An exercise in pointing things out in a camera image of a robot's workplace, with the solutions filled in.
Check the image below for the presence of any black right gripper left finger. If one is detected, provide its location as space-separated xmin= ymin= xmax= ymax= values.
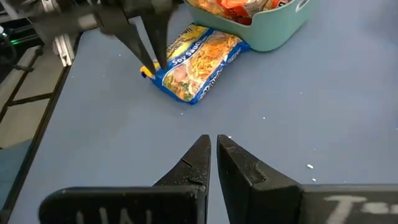
xmin=37 ymin=133 xmax=212 ymax=224

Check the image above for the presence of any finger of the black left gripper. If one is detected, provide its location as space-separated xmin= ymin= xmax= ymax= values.
xmin=141 ymin=9 xmax=170 ymax=71
xmin=99 ymin=12 xmax=157 ymax=75

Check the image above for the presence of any red Maruchan noodle pack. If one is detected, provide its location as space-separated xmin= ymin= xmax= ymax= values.
xmin=217 ymin=0 xmax=253 ymax=26

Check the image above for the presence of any black table frame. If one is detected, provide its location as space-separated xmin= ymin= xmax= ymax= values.
xmin=0 ymin=32 xmax=81 ymax=224

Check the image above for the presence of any blue Maruchan noodle pack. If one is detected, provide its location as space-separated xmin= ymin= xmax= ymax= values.
xmin=139 ymin=24 xmax=251 ymax=106

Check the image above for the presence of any teal plastic bin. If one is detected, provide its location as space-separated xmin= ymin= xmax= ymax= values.
xmin=183 ymin=0 xmax=313 ymax=53

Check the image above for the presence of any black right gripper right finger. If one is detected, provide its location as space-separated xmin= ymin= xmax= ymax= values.
xmin=216 ymin=133 xmax=398 ymax=224

